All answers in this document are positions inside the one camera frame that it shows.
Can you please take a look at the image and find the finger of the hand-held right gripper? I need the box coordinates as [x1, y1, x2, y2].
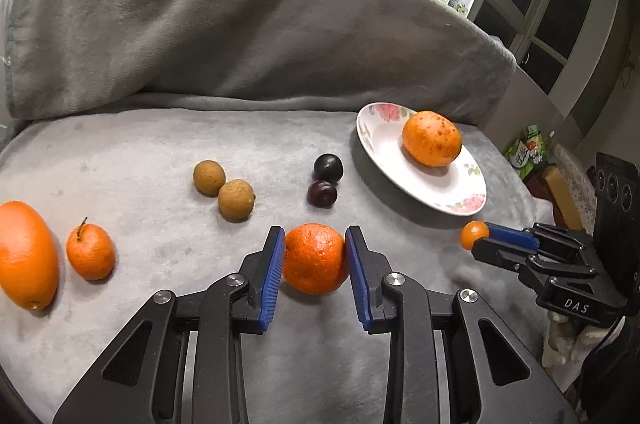
[487, 223, 551, 251]
[472, 237, 539, 273]

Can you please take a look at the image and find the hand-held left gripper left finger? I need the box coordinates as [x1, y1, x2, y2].
[52, 225, 286, 424]

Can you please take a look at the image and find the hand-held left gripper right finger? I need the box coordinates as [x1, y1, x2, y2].
[345, 225, 581, 424]

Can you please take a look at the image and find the tiny orange kumquat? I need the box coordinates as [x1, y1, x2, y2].
[460, 221, 490, 251]

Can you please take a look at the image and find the deep orange round tangerine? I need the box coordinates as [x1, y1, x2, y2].
[282, 223, 350, 296]

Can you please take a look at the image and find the brown longan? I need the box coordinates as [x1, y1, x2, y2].
[193, 160, 227, 196]
[218, 179, 256, 222]

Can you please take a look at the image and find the dark purple plum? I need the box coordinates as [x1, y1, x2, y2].
[313, 154, 344, 181]
[307, 179, 338, 208]

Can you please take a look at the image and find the white floral plate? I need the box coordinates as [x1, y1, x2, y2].
[356, 102, 488, 217]

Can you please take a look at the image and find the small tangerine with stem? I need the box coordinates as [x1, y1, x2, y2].
[66, 217, 116, 281]

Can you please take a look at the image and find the person's right forearm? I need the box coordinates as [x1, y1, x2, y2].
[580, 318, 640, 411]

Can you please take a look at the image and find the person's right hand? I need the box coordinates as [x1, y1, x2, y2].
[542, 310, 600, 368]

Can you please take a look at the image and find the yellow-brown box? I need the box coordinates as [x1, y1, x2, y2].
[541, 166, 583, 231]

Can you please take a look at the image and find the green printed package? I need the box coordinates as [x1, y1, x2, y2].
[504, 125, 552, 181]

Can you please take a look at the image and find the white lace cloth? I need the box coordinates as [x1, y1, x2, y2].
[552, 143, 598, 225]

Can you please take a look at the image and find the speckled orange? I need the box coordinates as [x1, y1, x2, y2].
[402, 110, 462, 168]

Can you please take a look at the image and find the grey fleece blanket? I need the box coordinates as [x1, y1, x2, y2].
[0, 0, 547, 424]

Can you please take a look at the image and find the large oval orange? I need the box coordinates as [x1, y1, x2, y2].
[0, 200, 61, 311]

